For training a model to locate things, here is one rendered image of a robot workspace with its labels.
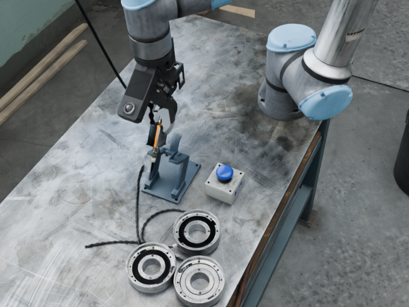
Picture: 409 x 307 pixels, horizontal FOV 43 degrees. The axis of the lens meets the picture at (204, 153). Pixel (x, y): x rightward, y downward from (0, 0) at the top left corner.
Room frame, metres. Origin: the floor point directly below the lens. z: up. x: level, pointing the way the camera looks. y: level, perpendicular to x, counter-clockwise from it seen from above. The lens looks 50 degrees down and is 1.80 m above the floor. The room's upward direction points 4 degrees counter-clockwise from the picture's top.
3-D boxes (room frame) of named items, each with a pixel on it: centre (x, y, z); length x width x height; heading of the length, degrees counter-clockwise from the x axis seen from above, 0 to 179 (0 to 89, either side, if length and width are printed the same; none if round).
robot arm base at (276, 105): (1.01, -0.23, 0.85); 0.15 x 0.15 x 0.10
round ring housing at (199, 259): (0.48, 0.03, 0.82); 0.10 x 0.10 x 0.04
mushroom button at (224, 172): (0.72, -0.04, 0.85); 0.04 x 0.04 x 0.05
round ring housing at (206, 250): (0.59, 0.03, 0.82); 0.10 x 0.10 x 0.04
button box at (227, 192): (0.73, -0.05, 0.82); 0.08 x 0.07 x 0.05; 149
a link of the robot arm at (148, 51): (0.77, 0.09, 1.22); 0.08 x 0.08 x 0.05
